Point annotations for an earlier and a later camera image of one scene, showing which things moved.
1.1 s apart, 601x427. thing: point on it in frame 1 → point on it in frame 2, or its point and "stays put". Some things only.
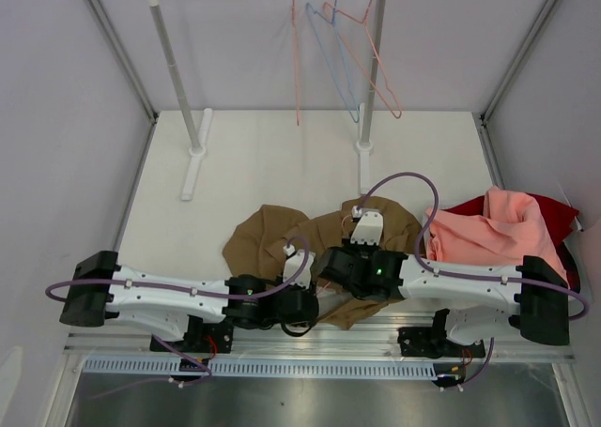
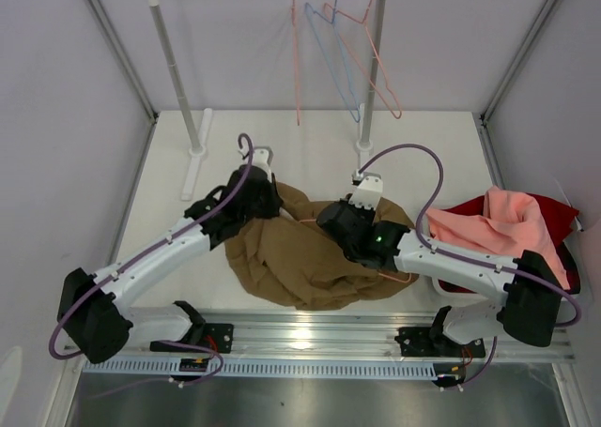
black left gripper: [295, 286] → [274, 202]
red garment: [558, 217] stays put
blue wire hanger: [326, 38] stays put
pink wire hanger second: [294, 37] stays put
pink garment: [510, 230] stays put
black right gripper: [348, 247] → [369, 213]
